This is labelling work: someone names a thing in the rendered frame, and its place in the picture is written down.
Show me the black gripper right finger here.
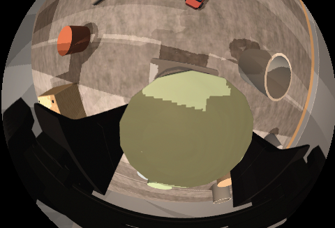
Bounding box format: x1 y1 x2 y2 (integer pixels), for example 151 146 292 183
230 133 310 208

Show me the dark grey cylinder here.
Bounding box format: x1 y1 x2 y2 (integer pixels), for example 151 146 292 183
265 133 282 149

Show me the grey cylindrical cup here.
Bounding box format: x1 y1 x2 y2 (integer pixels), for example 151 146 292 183
212 183 231 204
238 49 292 101

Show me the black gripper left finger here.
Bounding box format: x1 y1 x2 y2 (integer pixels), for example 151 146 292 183
34 102 128 195

